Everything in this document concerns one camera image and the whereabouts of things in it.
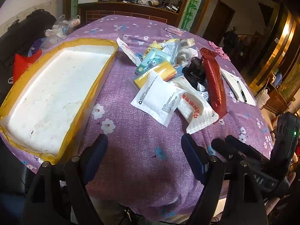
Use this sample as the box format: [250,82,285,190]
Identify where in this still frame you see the person's right hand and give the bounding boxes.
[264,172,298,225]

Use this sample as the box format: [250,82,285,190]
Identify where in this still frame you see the purple plastic bag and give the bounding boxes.
[28,37,48,57]

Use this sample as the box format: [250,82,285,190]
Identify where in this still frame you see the green bamboo painted panel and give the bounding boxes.
[180,0,210,31]

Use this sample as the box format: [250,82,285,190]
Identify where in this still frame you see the black cylinder container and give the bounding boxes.
[182,57,209,92]

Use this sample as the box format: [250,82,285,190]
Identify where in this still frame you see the red plastic bag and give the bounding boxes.
[12,49,43,83]

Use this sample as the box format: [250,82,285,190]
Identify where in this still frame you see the white foam box yellow tape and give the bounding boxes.
[0,37,119,165]

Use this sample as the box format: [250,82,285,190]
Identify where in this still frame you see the white cloth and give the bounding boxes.
[178,48,200,64]

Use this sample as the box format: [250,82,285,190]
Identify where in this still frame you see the white square packet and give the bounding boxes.
[130,71,184,127]

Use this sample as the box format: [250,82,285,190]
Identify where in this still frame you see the wooden cabinet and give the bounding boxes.
[77,0,181,29]

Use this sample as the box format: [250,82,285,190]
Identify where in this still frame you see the light blue tissue pack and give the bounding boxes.
[135,47,172,75]

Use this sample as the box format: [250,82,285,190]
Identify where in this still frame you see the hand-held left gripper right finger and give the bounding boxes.
[181,133,268,225]

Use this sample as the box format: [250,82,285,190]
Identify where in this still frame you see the long red packet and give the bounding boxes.
[200,47,228,118]

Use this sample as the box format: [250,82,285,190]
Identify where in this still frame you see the white sachet red stripe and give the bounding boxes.
[116,37,142,67]

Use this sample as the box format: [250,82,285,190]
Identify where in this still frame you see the purple floral tablecloth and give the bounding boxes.
[5,14,279,223]

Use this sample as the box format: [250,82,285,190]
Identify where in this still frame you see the black bag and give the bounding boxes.
[0,9,57,75]

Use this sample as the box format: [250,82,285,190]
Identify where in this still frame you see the pink cloth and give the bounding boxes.
[208,41,231,61]

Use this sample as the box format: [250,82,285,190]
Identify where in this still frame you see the blue bottle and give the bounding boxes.
[273,71,283,87]

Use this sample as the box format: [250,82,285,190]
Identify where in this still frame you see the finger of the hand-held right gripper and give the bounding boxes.
[225,135,271,163]
[211,138,239,161]

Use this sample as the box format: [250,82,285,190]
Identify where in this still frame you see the black pen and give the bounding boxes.
[236,81,248,103]

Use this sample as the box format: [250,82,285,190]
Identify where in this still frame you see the grey printed packet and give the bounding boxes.
[162,39,181,66]

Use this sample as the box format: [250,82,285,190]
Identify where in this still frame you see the white pouch red print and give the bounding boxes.
[173,77,220,134]

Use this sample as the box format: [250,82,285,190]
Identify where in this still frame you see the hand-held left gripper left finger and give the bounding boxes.
[23,133,109,225]

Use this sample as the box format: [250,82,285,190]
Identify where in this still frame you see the dark wooden door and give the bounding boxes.
[203,0,236,45]

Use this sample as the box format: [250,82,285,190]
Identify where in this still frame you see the yellow packet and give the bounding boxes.
[133,60,178,90]

